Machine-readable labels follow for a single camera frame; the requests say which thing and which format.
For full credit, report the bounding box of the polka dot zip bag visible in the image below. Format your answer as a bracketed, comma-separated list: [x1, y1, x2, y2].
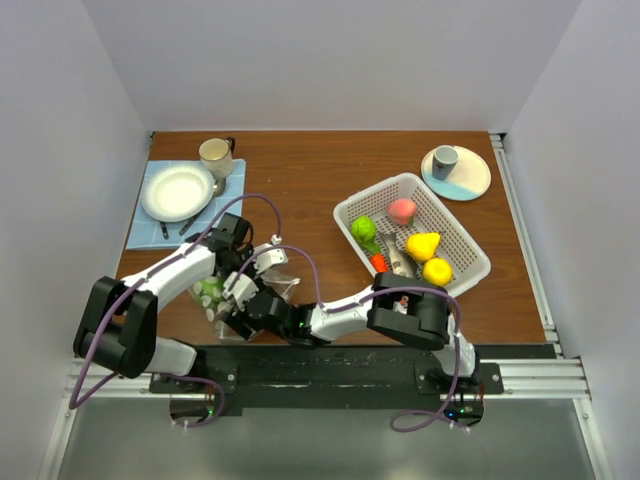
[188, 272, 302, 342]

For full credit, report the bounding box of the red fake chili pepper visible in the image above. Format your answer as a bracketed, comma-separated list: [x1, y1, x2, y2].
[370, 253, 389, 273]

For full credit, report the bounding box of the green fake fruit ball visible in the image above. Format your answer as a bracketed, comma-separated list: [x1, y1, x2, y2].
[350, 215, 377, 245]

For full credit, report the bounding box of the grey fake fish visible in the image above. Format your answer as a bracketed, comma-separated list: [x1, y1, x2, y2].
[379, 232, 417, 279]

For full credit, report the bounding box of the red fake apple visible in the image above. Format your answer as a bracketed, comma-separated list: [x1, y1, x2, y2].
[387, 198, 417, 226]

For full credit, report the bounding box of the yellow fake fruit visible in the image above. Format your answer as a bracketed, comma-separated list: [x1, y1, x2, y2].
[405, 232, 441, 264]

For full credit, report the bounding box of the white plastic basket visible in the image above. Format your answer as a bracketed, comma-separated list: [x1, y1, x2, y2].
[333, 173, 491, 297]

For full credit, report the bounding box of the yellow fake lemon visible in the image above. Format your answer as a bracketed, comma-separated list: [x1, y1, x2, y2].
[422, 257, 454, 287]

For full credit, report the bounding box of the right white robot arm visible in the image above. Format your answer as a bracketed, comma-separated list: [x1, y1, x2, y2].
[223, 272, 481, 393]

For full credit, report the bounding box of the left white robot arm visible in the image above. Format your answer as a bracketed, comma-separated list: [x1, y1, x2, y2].
[73, 213, 253, 392]

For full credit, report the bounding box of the green fake lime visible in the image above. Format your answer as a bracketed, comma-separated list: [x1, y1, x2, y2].
[192, 276, 224, 309]

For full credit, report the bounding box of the metal spoon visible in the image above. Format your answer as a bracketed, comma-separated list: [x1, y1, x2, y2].
[178, 178, 227, 237]

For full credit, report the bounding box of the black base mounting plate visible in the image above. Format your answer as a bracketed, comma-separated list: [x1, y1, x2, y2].
[149, 342, 559, 419]

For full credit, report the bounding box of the white paper bowl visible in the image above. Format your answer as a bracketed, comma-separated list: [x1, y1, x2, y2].
[140, 164, 215, 223]

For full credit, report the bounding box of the blue grid placemat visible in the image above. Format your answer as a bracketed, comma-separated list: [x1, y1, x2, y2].
[124, 158, 248, 251]

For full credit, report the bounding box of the beige mug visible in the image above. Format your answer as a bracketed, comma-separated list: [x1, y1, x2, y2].
[198, 137, 235, 180]

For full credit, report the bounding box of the small grey cup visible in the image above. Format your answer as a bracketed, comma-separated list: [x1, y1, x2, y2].
[432, 145, 459, 180]

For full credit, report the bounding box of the round beige blue plate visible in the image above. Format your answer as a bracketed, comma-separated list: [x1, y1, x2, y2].
[421, 146, 492, 202]

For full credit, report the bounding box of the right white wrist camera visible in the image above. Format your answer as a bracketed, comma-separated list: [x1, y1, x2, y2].
[222, 272, 259, 306]

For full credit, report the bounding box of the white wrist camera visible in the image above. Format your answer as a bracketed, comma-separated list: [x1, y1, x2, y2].
[254, 234, 288, 275]
[222, 272, 259, 306]

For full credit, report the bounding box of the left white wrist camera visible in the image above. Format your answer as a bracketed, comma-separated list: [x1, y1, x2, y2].
[254, 234, 288, 275]

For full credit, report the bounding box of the black handled knife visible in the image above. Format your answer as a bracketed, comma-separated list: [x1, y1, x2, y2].
[159, 221, 169, 240]

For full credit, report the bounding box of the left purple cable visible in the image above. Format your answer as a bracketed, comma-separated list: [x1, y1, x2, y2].
[68, 193, 284, 411]

